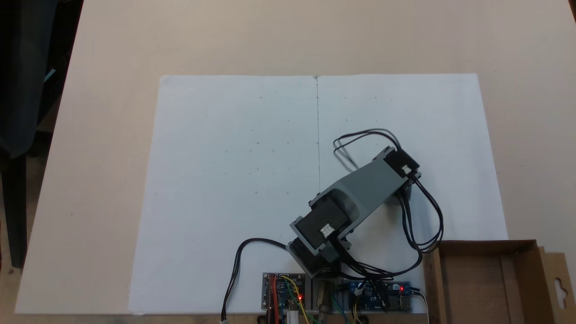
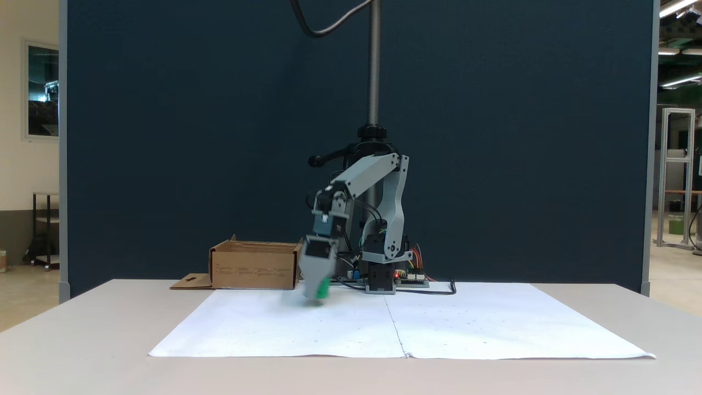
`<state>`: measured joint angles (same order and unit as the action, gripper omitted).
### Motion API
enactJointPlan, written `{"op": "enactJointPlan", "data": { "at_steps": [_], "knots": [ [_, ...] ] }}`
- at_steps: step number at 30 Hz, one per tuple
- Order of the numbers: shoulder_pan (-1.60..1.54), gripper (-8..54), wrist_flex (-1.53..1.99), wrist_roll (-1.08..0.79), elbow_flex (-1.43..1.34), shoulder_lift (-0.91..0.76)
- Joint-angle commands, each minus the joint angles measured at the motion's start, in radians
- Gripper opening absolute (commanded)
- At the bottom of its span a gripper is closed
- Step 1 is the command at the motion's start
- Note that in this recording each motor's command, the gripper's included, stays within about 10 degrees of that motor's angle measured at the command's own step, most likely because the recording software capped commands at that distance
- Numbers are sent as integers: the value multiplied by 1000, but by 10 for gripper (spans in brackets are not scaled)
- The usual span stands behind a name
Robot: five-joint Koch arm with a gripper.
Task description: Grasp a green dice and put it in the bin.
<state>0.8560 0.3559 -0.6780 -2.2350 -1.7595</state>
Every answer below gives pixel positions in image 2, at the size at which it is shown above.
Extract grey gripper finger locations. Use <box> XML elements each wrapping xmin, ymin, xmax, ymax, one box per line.
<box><xmin>301</xmin><ymin>267</ymin><xmax>325</xmax><ymax>301</ymax></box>

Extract black arm motor cable bundle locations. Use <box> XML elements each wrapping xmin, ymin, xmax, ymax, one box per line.
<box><xmin>351</xmin><ymin>197</ymin><xmax>386</xmax><ymax>258</ymax></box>

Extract framed wall window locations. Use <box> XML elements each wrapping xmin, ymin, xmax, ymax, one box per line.
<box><xmin>22</xmin><ymin>39</ymin><xmax>60</xmax><ymax>139</ymax></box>

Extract brown cardboard box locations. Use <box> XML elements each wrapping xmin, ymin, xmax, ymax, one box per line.
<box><xmin>170</xmin><ymin>234</ymin><xmax>304</xmax><ymax>291</ymax></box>

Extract metal camera stand pole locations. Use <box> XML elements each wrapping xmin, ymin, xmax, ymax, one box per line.
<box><xmin>366</xmin><ymin>0</ymin><xmax>383</xmax><ymax>128</ymax></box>

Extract white paper sheet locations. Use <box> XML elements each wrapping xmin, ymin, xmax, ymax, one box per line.
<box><xmin>384</xmin><ymin>282</ymin><xmax>656</xmax><ymax>360</ymax></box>
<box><xmin>149</xmin><ymin>289</ymin><xmax>407</xmax><ymax>359</ymax></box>

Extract black wheeled shelf cart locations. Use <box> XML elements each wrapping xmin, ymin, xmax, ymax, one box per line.
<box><xmin>24</xmin><ymin>191</ymin><xmax>60</xmax><ymax>270</ymax></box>

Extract circuit board with coloured wires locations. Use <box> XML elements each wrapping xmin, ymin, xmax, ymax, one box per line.
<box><xmin>395</xmin><ymin>246</ymin><xmax>431</xmax><ymax>288</ymax></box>

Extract aluminium profile frame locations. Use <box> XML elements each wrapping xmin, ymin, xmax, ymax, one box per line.
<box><xmin>656</xmin><ymin>108</ymin><xmax>698</xmax><ymax>249</ymax></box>

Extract dark blue partition panel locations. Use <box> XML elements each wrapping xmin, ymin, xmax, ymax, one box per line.
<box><xmin>59</xmin><ymin>0</ymin><xmax>660</xmax><ymax>297</ymax></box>

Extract black power cable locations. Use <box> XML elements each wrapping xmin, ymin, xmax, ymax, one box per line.
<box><xmin>395</xmin><ymin>279</ymin><xmax>457</xmax><ymax>296</ymax></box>

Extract grey overhead cable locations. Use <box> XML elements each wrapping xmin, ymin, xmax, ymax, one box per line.
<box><xmin>289</xmin><ymin>0</ymin><xmax>375</xmax><ymax>38</ymax></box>

